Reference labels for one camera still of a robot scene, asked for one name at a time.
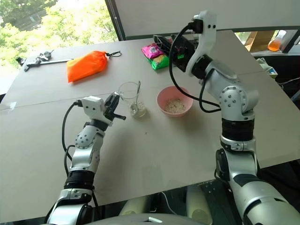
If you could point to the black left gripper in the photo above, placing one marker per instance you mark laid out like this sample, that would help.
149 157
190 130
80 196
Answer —
109 107

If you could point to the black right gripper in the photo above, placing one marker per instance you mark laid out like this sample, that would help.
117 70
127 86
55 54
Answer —
196 25

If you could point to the silver metal spoon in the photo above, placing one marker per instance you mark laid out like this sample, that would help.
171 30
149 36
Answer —
138 89

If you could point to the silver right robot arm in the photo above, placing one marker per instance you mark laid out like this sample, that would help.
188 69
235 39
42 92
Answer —
236 98

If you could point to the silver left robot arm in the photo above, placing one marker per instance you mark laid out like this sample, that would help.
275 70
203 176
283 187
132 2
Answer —
82 157

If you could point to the black box with green label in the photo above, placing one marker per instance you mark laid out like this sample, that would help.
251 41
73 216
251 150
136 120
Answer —
185 47

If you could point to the white board panel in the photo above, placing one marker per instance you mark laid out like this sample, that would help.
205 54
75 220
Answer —
164 16

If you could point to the pink bowl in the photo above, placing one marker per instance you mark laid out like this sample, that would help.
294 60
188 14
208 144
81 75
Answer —
161 98

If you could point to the pink snack packet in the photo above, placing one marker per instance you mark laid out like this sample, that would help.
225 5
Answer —
152 50

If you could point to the green snack packet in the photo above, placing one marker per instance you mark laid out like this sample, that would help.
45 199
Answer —
159 62

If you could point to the brown cardboard box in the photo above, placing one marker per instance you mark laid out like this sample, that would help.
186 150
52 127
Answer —
257 41

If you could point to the orange liquid bottle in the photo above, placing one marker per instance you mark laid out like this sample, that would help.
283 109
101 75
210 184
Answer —
274 45

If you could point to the white teal cloth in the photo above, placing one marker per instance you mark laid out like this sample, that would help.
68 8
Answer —
267 66

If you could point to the black key bunch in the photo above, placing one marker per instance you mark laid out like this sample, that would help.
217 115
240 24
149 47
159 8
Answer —
45 55

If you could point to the small black block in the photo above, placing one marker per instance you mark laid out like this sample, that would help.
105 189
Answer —
20 61

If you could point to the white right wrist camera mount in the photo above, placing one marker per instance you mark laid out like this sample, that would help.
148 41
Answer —
208 35

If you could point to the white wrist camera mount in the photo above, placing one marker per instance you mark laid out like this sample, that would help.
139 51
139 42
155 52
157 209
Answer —
92 105
208 35

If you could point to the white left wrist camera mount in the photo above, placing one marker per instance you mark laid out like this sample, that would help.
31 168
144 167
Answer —
92 105

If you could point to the black frame rack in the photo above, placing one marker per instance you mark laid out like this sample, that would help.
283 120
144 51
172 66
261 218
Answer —
161 43

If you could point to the black frame post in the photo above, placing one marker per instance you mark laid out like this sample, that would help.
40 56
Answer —
117 21

